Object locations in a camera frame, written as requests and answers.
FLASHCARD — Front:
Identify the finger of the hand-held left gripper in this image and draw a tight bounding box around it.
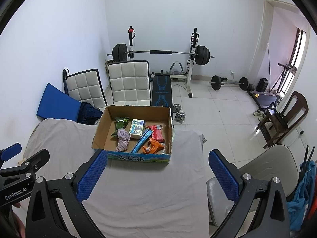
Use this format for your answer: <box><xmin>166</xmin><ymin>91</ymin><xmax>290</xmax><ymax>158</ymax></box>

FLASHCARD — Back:
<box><xmin>0</xmin><ymin>142</ymin><xmax>22</xmax><ymax>164</ymax></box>
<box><xmin>0</xmin><ymin>149</ymin><xmax>50</xmax><ymax>183</ymax></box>

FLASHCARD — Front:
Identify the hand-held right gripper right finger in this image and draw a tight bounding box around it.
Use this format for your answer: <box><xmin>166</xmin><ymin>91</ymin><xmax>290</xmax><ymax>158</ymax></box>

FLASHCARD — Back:
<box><xmin>208</xmin><ymin>149</ymin><xmax>291</xmax><ymax>238</ymax></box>

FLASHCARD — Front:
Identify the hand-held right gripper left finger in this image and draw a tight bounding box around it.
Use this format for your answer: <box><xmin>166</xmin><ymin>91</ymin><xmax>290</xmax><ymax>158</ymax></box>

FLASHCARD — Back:
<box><xmin>25</xmin><ymin>149</ymin><xmax>108</xmax><ymax>238</ymax></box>

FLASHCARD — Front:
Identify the pale purple sock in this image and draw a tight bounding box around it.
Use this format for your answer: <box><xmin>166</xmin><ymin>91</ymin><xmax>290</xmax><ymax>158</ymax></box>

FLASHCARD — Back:
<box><xmin>116</xmin><ymin>128</ymin><xmax>131</xmax><ymax>152</ymax></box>

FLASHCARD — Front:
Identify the cardboard box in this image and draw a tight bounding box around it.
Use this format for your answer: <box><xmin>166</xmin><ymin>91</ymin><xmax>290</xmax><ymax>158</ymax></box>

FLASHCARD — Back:
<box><xmin>92</xmin><ymin>105</ymin><xmax>173</xmax><ymax>166</ymax></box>

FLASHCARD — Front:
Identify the green snack packet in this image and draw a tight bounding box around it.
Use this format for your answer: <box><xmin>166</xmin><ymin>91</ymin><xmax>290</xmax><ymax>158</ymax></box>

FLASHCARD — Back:
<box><xmin>111</xmin><ymin>117</ymin><xmax>130</xmax><ymax>137</ymax></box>

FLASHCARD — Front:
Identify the long blue packet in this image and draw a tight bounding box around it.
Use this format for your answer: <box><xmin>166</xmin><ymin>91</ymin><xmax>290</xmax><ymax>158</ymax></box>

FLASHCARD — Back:
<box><xmin>130</xmin><ymin>126</ymin><xmax>152</xmax><ymax>154</ymax></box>

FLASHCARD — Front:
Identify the white blue tissue pack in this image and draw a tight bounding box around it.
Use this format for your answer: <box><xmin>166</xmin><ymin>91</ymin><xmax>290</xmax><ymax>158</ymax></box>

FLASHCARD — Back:
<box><xmin>129</xmin><ymin>119</ymin><xmax>145</xmax><ymax>139</ymax></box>

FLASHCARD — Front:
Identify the orange snack packet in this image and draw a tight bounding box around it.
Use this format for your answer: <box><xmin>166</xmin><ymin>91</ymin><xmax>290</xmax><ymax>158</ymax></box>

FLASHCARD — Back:
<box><xmin>142</xmin><ymin>137</ymin><xmax>165</xmax><ymax>154</ymax></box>

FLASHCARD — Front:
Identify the red packet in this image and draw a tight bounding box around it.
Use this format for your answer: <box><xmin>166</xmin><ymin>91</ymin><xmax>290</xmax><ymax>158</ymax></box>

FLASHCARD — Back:
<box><xmin>149</xmin><ymin>125</ymin><xmax>164</xmax><ymax>143</ymax></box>

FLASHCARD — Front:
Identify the person's left hand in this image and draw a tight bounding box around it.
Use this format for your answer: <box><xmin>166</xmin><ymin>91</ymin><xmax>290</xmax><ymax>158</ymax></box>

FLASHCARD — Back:
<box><xmin>7</xmin><ymin>202</ymin><xmax>27</xmax><ymax>238</ymax></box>

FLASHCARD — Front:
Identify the grey shell chair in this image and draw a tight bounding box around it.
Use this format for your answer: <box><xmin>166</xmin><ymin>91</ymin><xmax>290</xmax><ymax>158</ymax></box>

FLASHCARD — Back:
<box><xmin>206</xmin><ymin>144</ymin><xmax>299</xmax><ymax>227</ymax></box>

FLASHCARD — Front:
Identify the blue foam mat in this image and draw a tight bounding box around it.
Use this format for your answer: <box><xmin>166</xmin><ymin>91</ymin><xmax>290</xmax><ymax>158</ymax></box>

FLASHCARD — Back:
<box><xmin>36</xmin><ymin>83</ymin><xmax>82</xmax><ymax>123</ymax></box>

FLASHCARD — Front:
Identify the navy blue cloth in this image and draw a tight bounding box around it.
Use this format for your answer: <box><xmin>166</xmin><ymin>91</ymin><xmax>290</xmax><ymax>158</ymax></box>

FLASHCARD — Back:
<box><xmin>78</xmin><ymin>102</ymin><xmax>103</xmax><ymax>125</ymax></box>

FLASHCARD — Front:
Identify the blue jacket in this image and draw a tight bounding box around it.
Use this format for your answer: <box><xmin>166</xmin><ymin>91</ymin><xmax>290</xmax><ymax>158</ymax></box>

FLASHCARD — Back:
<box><xmin>287</xmin><ymin>161</ymin><xmax>316</xmax><ymax>232</ymax></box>

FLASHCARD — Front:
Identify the black bag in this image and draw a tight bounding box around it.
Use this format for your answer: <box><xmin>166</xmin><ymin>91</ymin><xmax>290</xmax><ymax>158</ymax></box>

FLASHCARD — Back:
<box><xmin>271</xmin><ymin>102</ymin><xmax>289</xmax><ymax>129</ymax></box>

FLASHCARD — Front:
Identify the black blue pole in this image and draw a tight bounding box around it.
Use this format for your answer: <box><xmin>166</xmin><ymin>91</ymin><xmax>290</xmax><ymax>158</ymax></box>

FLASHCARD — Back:
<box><xmin>62</xmin><ymin>67</ymin><xmax>70</xmax><ymax>96</ymax></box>

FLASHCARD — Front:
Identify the black treadmill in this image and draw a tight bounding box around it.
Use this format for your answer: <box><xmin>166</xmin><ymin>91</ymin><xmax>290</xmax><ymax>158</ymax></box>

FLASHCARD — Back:
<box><xmin>249</xmin><ymin>90</ymin><xmax>283</xmax><ymax>109</ymax></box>

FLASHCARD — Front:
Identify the white quilted chair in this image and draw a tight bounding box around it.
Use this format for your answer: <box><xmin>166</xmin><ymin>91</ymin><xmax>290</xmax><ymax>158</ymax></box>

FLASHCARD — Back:
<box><xmin>63</xmin><ymin>68</ymin><xmax>108</xmax><ymax>113</ymax></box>
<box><xmin>107</xmin><ymin>60</ymin><xmax>151</xmax><ymax>107</ymax></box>

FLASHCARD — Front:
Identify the short barbell with black plates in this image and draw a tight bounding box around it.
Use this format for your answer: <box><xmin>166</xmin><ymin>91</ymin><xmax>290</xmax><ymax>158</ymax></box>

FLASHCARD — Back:
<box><xmin>208</xmin><ymin>75</ymin><xmax>249</xmax><ymax>91</ymax></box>

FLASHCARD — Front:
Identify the black speaker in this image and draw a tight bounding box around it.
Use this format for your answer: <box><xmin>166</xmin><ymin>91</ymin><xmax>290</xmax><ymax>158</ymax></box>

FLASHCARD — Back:
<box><xmin>256</xmin><ymin>78</ymin><xmax>269</xmax><ymax>92</ymax></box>

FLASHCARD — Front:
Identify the black blue weight bench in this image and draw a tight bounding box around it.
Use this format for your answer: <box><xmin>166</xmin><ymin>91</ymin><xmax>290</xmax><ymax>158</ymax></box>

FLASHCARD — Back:
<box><xmin>151</xmin><ymin>76</ymin><xmax>174</xmax><ymax>109</ymax></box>

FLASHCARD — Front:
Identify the dark wooden chair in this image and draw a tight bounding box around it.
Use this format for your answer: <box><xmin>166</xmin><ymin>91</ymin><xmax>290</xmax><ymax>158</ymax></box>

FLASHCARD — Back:
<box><xmin>256</xmin><ymin>91</ymin><xmax>309</xmax><ymax>149</ymax></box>

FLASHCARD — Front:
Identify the white barbell rack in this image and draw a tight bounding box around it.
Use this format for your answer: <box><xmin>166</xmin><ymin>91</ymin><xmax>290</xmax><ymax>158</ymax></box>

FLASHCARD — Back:
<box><xmin>127</xmin><ymin>26</ymin><xmax>200</xmax><ymax>98</ymax></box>

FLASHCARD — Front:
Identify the thin upright black bar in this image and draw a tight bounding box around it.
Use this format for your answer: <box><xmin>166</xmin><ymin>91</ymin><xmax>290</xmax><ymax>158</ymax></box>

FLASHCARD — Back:
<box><xmin>267</xmin><ymin>43</ymin><xmax>271</xmax><ymax>87</ymax></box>

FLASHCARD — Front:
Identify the long barbell with black plates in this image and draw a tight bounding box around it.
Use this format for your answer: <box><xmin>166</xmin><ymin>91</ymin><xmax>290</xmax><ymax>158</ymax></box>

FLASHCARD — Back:
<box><xmin>106</xmin><ymin>44</ymin><xmax>215</xmax><ymax>65</ymax></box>

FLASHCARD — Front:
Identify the grey curved exercise handle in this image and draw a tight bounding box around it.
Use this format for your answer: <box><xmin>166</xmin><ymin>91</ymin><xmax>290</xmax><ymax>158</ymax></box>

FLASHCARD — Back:
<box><xmin>170</xmin><ymin>61</ymin><xmax>186</xmax><ymax>75</ymax></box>

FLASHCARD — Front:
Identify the window frame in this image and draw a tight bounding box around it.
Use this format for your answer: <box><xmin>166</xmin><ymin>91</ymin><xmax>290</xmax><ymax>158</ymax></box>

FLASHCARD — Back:
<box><xmin>277</xmin><ymin>27</ymin><xmax>311</xmax><ymax>96</ymax></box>

